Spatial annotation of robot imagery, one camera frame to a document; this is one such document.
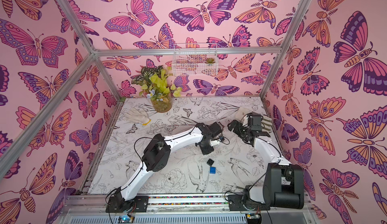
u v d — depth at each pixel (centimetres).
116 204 64
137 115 109
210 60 92
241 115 109
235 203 73
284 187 42
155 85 97
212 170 83
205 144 81
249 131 67
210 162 86
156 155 56
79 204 76
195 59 95
